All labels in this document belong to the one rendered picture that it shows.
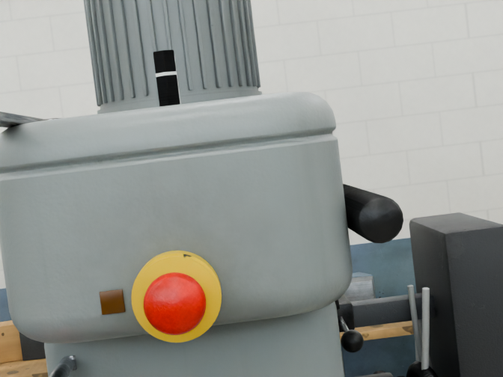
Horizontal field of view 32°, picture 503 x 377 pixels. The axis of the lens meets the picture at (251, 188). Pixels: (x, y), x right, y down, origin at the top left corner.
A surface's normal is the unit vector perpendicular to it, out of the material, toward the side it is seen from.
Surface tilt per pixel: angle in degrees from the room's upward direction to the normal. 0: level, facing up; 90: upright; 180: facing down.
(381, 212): 90
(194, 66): 90
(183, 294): 87
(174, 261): 90
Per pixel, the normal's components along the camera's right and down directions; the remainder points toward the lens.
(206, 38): 0.46, -0.01
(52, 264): -0.26, 0.08
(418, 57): 0.04, 0.05
